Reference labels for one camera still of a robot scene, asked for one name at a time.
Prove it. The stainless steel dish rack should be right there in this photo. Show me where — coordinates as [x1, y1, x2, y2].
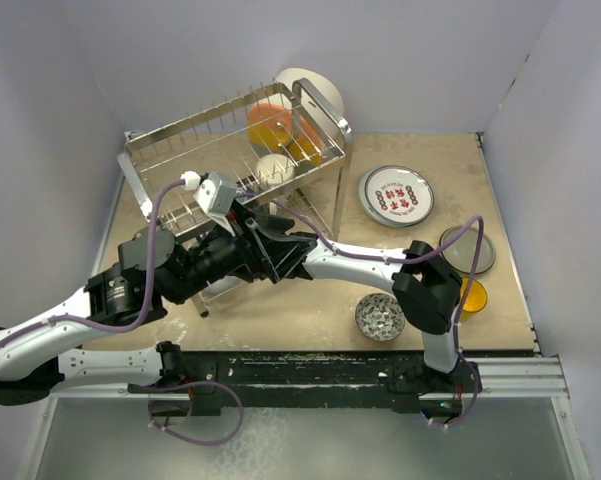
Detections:
[115, 74, 354, 319]

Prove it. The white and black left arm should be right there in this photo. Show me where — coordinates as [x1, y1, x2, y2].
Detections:
[0, 203, 318, 406]

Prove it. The yellow translucent mug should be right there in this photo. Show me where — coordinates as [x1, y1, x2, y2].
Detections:
[460, 277, 488, 313]

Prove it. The black white patterned bowl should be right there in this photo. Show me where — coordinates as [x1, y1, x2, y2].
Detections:
[354, 293, 406, 342]

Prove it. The cream mug in rack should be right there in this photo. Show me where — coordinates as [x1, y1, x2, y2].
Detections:
[255, 153, 295, 189]

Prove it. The aluminium frame rail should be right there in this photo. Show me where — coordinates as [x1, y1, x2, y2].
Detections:
[50, 357, 569, 398]

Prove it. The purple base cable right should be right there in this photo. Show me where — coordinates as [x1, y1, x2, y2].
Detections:
[427, 359, 484, 431]

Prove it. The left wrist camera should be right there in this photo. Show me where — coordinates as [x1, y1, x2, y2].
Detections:
[180, 171, 238, 235]

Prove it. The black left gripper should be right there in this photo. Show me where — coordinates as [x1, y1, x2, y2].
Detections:
[164, 198, 316, 305]

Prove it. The yellow plastic dish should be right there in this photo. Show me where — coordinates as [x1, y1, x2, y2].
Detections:
[287, 118, 322, 166]

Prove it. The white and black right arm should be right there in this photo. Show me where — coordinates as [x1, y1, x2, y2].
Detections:
[302, 241, 462, 391]

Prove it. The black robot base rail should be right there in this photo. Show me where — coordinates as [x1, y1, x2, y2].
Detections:
[129, 349, 482, 419]

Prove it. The white plate with red characters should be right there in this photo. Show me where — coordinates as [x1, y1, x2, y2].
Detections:
[358, 165, 435, 228]

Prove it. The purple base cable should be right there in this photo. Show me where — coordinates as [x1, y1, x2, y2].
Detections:
[147, 378, 246, 445]
[427, 359, 484, 431]

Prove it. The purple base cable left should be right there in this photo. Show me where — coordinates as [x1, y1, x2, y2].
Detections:
[147, 378, 246, 445]

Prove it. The grey green small plate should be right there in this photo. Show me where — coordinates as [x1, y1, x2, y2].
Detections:
[442, 227, 496, 274]

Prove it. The large cream bowl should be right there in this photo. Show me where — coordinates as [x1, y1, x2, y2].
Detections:
[275, 67, 345, 121]

